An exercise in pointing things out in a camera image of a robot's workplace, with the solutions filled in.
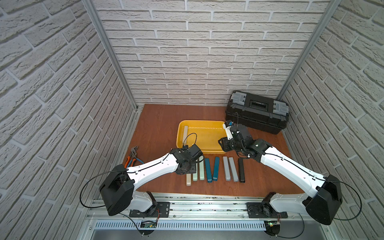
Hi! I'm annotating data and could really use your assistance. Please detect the left aluminium corner post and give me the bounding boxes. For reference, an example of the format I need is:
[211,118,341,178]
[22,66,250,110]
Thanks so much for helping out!
[83,0,138,111]

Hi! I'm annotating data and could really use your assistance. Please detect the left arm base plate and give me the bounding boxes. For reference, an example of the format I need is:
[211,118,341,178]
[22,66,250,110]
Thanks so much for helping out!
[129,202,170,218]

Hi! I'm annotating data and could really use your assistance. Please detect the teal pruner right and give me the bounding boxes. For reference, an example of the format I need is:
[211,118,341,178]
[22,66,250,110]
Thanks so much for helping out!
[213,157,220,181]

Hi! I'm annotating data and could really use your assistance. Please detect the orange handled pliers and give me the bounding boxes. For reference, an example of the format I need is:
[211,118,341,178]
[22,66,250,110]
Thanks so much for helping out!
[125,146,139,168]

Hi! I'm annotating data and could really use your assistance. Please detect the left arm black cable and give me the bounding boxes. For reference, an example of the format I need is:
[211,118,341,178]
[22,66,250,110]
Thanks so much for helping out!
[79,132,199,210]

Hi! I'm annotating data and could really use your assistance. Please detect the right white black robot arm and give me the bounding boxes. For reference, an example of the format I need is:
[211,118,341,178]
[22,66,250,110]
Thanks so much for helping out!
[218,121,343,226]

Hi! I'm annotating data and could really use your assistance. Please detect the teal pruner left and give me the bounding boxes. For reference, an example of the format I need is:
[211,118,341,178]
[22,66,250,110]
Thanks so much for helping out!
[205,158,213,183]

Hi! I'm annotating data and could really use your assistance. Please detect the blue handled pliers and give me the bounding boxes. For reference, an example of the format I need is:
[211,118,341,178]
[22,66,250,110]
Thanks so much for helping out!
[128,157,144,167]

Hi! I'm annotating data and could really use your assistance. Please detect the aluminium corner post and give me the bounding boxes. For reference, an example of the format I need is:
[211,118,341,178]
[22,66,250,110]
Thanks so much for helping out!
[277,0,342,101]
[83,0,138,111]

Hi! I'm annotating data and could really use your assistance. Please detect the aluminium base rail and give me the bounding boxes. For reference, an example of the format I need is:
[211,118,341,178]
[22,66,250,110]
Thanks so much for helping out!
[79,193,329,239]

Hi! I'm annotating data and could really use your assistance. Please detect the right aluminium corner post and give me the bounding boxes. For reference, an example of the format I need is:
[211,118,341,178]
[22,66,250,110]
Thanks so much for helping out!
[277,0,342,101]

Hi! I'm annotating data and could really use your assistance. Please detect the grey pruner right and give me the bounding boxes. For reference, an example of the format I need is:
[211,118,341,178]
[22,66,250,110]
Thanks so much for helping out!
[229,157,239,182]

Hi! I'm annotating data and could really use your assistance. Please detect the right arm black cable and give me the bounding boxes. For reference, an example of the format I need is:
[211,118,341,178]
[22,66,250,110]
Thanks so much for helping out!
[263,152,363,222]

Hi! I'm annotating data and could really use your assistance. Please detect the grey pruner left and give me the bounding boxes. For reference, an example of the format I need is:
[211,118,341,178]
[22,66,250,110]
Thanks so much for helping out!
[223,156,231,181]

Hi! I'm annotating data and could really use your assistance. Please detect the black plastic toolbox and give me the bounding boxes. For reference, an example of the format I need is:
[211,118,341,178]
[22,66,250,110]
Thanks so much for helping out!
[225,91,290,135]

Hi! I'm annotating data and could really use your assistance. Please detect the yellow plastic tray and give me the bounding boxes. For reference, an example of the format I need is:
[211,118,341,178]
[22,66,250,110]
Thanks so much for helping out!
[176,120,227,155]

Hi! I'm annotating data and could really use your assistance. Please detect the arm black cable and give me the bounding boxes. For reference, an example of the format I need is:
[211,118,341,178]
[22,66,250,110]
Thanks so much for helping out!
[263,152,363,222]
[79,132,199,210]

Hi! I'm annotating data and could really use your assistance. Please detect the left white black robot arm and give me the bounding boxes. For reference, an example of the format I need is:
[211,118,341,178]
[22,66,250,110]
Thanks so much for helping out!
[100,144,204,217]

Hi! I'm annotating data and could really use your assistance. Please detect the black folding pruner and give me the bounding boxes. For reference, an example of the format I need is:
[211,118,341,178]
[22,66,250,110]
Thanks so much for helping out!
[238,158,246,183]

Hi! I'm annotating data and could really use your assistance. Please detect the teal pruner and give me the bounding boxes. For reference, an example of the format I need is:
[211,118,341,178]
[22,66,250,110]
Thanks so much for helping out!
[213,157,220,181]
[205,158,213,183]

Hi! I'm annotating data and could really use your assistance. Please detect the grey pruner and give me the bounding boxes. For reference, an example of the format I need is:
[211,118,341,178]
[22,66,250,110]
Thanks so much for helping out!
[229,157,239,182]
[223,156,231,181]

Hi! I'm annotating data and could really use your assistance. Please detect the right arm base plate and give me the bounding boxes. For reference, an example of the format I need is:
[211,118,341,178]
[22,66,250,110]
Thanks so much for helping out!
[246,203,288,219]

